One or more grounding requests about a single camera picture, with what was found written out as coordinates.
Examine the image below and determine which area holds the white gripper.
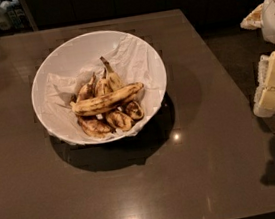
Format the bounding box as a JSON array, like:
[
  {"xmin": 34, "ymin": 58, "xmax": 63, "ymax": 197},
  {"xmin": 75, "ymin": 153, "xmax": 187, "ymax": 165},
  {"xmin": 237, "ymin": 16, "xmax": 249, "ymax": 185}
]
[{"xmin": 240, "ymin": 0, "xmax": 275, "ymax": 118}]

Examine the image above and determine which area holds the spotted yellow banana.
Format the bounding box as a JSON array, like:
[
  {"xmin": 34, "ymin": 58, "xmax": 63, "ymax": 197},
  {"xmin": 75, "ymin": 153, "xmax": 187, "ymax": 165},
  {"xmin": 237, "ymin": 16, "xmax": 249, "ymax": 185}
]
[{"xmin": 71, "ymin": 82, "xmax": 144, "ymax": 116}]

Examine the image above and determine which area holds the right long-stem banana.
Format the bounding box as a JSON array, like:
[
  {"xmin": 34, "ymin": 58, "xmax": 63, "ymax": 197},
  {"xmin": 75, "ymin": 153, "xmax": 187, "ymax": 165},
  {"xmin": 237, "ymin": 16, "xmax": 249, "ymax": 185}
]
[{"xmin": 100, "ymin": 57, "xmax": 144, "ymax": 121}]

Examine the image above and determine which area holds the middle spotted banana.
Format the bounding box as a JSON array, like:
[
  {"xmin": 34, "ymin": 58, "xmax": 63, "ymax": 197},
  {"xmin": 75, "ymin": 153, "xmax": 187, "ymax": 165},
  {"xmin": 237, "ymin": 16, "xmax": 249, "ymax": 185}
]
[{"xmin": 94, "ymin": 71, "xmax": 134, "ymax": 131}]

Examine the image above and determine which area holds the white bowl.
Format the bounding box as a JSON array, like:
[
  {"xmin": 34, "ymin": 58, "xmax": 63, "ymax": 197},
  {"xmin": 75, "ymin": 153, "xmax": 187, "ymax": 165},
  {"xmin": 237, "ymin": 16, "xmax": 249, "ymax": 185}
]
[{"xmin": 24, "ymin": 22, "xmax": 175, "ymax": 153}]

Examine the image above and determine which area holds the white paper liner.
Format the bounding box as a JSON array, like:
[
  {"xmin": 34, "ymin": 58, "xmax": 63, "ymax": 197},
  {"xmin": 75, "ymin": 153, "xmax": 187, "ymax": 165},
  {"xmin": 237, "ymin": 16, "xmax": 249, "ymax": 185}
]
[{"xmin": 33, "ymin": 32, "xmax": 169, "ymax": 150}]

